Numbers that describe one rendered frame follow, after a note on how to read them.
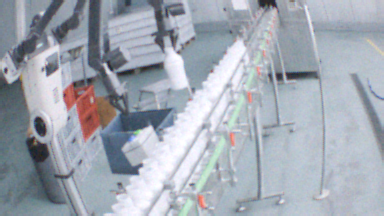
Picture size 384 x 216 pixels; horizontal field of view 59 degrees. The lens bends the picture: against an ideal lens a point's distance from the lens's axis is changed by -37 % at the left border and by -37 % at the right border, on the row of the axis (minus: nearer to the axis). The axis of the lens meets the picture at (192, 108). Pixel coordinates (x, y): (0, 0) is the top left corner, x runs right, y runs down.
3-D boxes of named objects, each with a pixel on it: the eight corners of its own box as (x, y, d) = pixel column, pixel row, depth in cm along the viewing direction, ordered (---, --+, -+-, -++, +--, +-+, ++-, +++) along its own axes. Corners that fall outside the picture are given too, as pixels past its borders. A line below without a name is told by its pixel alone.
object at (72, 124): (65, 146, 384) (59, 123, 378) (38, 147, 390) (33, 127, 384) (80, 124, 442) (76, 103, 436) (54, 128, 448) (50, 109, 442)
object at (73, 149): (71, 168, 390) (64, 146, 384) (44, 167, 397) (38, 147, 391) (86, 146, 448) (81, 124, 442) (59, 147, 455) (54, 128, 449)
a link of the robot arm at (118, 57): (91, 49, 162) (88, 62, 155) (115, 31, 159) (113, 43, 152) (106, 69, 169) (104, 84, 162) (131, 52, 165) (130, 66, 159)
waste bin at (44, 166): (70, 209, 348) (46, 144, 330) (40, 203, 360) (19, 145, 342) (85, 191, 390) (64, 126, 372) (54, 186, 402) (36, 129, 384)
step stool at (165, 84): (164, 110, 599) (157, 75, 587) (200, 117, 552) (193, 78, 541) (132, 124, 572) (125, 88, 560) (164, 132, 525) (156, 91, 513)
